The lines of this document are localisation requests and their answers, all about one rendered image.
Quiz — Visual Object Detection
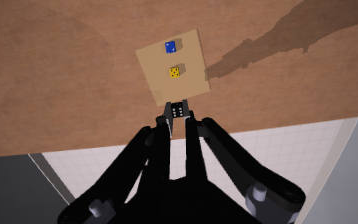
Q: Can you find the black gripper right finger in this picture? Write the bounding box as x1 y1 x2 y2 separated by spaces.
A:
182 99 306 224

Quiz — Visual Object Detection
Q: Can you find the black die with white pips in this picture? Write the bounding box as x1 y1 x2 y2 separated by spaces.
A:
171 102 184 118

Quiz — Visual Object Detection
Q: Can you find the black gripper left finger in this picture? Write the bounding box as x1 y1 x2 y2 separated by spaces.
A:
57 102 173 224

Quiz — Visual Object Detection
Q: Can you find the yellow die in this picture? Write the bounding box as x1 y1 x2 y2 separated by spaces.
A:
169 67 180 78

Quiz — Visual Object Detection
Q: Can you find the blue die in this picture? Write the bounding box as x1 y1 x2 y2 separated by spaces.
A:
165 41 176 53

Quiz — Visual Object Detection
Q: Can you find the tan flat mat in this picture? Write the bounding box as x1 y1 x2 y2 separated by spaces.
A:
135 29 210 107

